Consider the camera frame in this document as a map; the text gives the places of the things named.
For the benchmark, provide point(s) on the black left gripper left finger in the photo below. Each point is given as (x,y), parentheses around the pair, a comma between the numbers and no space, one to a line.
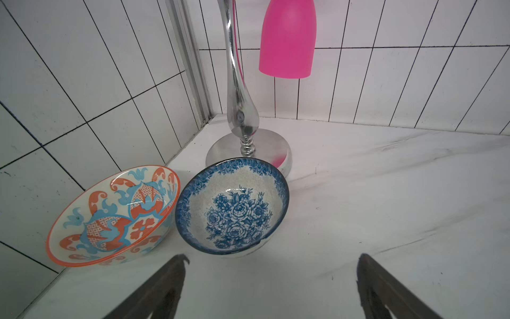
(159,296)

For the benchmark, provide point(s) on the orange patterned ceramic bowl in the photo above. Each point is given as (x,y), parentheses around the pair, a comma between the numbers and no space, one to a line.
(120,219)

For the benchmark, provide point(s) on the blue floral ceramic bowl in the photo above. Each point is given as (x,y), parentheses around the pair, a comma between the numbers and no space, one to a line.
(233,207)

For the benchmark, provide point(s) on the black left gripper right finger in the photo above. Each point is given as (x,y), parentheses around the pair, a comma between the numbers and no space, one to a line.
(383,296)

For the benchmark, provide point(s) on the pink plastic wine glass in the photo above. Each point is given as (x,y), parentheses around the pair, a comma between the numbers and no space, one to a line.
(288,39)

